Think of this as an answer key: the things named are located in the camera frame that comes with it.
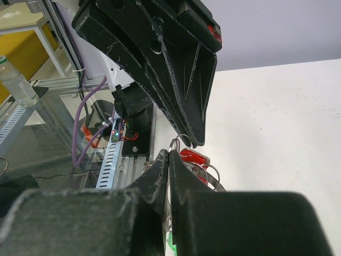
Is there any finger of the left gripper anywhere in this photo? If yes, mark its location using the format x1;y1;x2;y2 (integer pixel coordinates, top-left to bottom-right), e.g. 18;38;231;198
163;31;217;146
71;4;207;146

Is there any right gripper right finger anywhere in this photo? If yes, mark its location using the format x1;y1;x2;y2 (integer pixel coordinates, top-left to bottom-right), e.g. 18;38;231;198
169;151;332;255

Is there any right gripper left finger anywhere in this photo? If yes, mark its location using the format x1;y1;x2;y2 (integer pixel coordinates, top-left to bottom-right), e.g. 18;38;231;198
1;149;168;255

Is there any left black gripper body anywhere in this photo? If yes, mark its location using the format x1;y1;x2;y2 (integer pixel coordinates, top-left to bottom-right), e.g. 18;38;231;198
78;1;222;55

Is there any green tag key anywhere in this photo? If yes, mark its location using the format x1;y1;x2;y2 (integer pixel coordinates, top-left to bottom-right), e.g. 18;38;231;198
168;231;178;251

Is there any red tag key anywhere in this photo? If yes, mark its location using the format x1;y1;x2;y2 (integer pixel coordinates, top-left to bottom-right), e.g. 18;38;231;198
180;148;210;185

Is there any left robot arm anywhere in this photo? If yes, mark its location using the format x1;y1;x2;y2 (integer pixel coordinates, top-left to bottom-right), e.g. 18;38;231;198
60;1;223;146

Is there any clear plastic water bottle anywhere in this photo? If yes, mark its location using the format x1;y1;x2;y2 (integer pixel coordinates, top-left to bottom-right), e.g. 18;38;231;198
1;55;39;108

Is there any white slotted cable duct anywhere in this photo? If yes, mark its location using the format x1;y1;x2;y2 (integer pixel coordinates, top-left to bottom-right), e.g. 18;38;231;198
96;117;123;189

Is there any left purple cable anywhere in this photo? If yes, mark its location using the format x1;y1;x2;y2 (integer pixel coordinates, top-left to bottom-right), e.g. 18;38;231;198
71;74;118;169

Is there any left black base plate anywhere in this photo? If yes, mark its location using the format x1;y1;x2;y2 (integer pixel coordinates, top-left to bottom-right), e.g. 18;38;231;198
121;105;153;157

